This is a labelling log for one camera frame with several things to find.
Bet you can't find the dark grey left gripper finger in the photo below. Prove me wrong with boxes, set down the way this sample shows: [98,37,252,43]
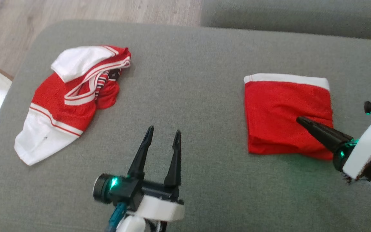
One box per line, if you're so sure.
[165,130,182,189]
[128,126,154,181]

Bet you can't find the grey fabric sofa seat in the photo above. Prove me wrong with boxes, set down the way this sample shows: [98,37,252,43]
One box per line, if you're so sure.
[0,20,371,232]

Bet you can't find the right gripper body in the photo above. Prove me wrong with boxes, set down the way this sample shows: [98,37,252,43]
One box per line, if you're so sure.
[333,119,371,179]

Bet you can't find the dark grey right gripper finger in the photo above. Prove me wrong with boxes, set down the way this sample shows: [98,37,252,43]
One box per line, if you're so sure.
[296,117,353,153]

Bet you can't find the grey sofa back cushion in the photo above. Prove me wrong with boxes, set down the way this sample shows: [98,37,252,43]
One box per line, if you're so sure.
[201,0,371,41]

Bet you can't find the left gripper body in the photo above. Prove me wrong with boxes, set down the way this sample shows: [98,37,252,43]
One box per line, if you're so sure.
[109,176,185,221]

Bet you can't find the red shorts with white band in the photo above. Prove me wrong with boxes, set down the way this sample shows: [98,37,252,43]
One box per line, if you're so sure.
[243,73,334,161]

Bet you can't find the red and white jersey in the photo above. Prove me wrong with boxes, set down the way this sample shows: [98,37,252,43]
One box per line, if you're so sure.
[14,45,132,166]

